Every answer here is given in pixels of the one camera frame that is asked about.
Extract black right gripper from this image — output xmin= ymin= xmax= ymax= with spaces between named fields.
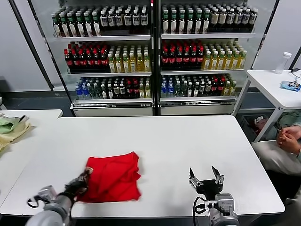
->
xmin=188 ymin=165 xmax=225 ymax=196

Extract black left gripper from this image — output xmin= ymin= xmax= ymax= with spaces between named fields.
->
xmin=65 ymin=166 xmax=94 ymax=196

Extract red T-shirt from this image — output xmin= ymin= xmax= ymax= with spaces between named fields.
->
xmin=76 ymin=151 xmax=142 ymax=203

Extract pink clothes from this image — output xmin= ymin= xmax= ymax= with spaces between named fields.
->
xmin=253 ymin=115 xmax=269 ymax=135

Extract pale green clothes pile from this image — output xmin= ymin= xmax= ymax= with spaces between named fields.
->
xmin=267 ymin=110 xmax=301 ymax=139

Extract person's left hand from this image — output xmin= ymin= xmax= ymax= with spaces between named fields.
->
xmin=277 ymin=135 xmax=301 ymax=153

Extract person's right hand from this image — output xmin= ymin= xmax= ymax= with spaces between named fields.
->
xmin=278 ymin=126 xmax=301 ymax=138

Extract glass drink display cooler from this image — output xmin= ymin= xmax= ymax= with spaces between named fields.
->
xmin=28 ymin=0 xmax=157 ymax=117
xmin=155 ymin=0 xmax=280 ymax=116

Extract seated person beige clothing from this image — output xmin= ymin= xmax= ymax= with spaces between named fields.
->
xmin=251 ymin=140 xmax=301 ymax=226

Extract white adjoining table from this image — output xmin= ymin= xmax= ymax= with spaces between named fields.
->
xmin=0 ymin=109 xmax=63 ymax=196

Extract pale yellow cloth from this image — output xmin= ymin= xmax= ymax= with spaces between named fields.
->
xmin=0 ymin=115 xmax=31 ymax=151

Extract pale green cloth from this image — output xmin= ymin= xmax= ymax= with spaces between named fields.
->
xmin=0 ymin=117 xmax=21 ymax=135

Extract blue plastic packet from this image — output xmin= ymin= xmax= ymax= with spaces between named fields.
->
xmin=281 ymin=80 xmax=301 ymax=91

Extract clear bottle white cap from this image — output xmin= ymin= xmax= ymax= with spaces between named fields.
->
xmin=275 ymin=51 xmax=293 ymax=75

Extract green-cap dark tea bottle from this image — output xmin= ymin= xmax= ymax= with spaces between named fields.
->
xmin=194 ymin=9 xmax=203 ymax=33
xmin=202 ymin=9 xmax=211 ymax=33
xmin=170 ymin=9 xmax=179 ymax=34
xmin=162 ymin=9 xmax=171 ymax=34
xmin=84 ymin=11 xmax=94 ymax=37
xmin=186 ymin=9 xmax=195 ymax=34
xmin=178 ymin=9 xmax=187 ymax=34
xmin=67 ymin=12 xmax=77 ymax=37
xmin=92 ymin=11 xmax=102 ymax=37
xmin=59 ymin=12 xmax=69 ymax=38
xmin=52 ymin=13 xmax=61 ymax=38
xmin=75 ymin=11 xmax=86 ymax=37

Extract white-label black drink bottle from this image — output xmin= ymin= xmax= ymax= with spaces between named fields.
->
xmin=234 ymin=8 xmax=244 ymax=31
xmin=115 ymin=9 xmax=125 ymax=33
xmin=124 ymin=9 xmax=133 ymax=33
xmin=227 ymin=8 xmax=236 ymax=32
xmin=218 ymin=8 xmax=228 ymax=32
xmin=242 ymin=8 xmax=251 ymax=31
xmin=132 ymin=8 xmax=142 ymax=33
xmin=210 ymin=8 xmax=220 ymax=32
xmin=140 ymin=8 xmax=150 ymax=33
xmin=108 ymin=9 xmax=117 ymax=33
xmin=250 ymin=8 xmax=259 ymax=31
xmin=100 ymin=9 xmax=109 ymax=33

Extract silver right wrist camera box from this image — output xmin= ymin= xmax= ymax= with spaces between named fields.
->
xmin=214 ymin=193 xmax=235 ymax=214

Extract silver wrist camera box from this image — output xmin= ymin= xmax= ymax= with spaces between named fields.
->
xmin=214 ymin=193 xmax=235 ymax=214
xmin=37 ymin=185 xmax=57 ymax=202

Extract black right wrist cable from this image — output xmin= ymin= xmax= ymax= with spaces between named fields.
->
xmin=192 ymin=196 xmax=214 ymax=226

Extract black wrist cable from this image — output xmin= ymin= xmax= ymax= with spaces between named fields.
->
xmin=192 ymin=196 xmax=214 ymax=226
xmin=27 ymin=196 xmax=40 ymax=208

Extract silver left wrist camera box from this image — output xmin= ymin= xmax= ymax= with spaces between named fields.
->
xmin=37 ymin=185 xmax=57 ymax=202

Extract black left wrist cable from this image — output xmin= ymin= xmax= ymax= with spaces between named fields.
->
xmin=27 ymin=196 xmax=40 ymax=208

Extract white metal-frame side table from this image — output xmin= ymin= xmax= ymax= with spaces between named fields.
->
xmin=231 ymin=69 xmax=301 ymax=143

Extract dark metal wall pole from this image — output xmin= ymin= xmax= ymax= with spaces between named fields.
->
xmin=9 ymin=0 xmax=55 ymax=91

